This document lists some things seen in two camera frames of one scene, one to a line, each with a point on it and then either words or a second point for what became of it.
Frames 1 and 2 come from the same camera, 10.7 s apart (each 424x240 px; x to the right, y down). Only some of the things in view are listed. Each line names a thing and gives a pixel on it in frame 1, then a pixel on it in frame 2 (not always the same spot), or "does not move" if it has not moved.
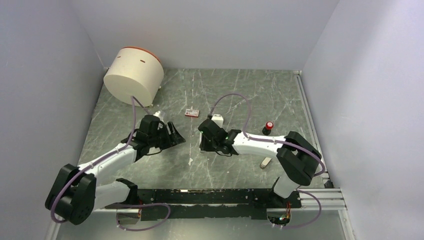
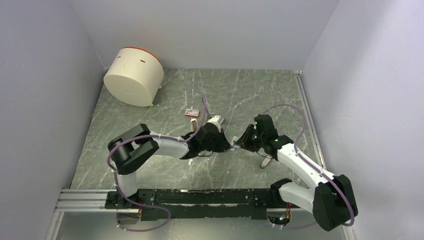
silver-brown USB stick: (265, 162) does not move
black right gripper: (204, 146) → (244, 141)
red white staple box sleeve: (192, 112) does not move
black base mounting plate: (251, 204) does not move
